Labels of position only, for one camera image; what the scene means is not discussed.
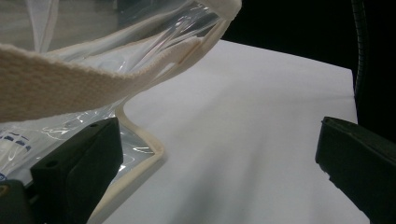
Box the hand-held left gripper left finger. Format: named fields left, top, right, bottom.
left=30, top=117, right=124, bottom=224

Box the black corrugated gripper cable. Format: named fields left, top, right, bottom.
left=350, top=0, right=369, bottom=104

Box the white table mat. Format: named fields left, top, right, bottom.
left=102, top=39, right=372, bottom=224

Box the clear bag with beige trim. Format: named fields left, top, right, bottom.
left=0, top=0, right=243, bottom=224

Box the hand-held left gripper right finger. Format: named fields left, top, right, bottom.
left=315, top=116, right=396, bottom=224

